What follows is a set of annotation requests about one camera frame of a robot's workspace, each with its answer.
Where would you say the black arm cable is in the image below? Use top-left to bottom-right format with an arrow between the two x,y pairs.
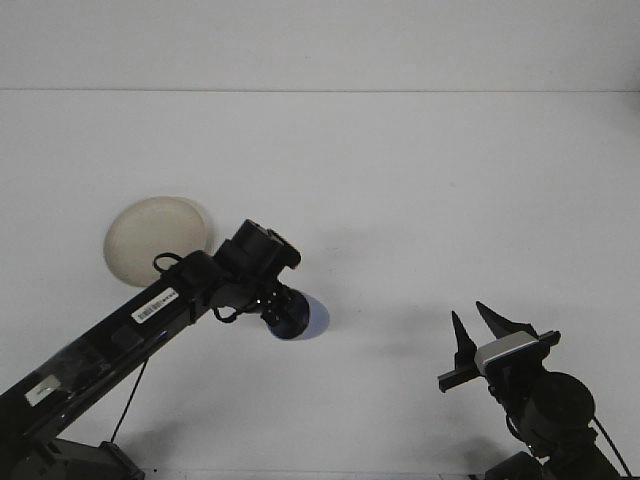
592,417 -> 632,476
112,251 -> 242,444

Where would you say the pale blue cup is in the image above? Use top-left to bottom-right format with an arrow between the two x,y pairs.
268,292 -> 332,342

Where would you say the pale round plate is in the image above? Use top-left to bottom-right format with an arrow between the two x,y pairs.
103,195 -> 217,287

